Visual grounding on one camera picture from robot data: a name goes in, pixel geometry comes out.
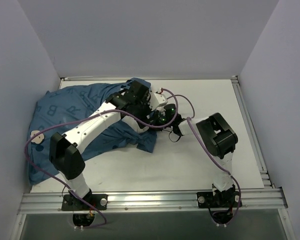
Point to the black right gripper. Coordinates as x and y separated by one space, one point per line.
163 119

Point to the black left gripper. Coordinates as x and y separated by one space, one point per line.
145 116

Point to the blue lettered pillowcase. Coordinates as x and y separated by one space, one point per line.
78 102

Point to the white pillow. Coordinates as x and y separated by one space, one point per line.
131 122

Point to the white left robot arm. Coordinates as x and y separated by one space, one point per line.
65 151

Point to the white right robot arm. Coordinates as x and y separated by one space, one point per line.
216 137

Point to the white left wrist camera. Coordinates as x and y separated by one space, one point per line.
156 100

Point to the aluminium back rail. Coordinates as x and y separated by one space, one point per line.
147 78

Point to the aluminium rail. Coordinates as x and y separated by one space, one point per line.
147 78
151 201
265 176

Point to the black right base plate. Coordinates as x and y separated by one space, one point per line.
218 199

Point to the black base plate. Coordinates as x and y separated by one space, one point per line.
218 199
71 203

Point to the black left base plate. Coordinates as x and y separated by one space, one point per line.
71 203

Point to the aluminium right side rail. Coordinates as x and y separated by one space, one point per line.
265 176

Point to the aluminium front rail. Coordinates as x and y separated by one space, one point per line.
151 201

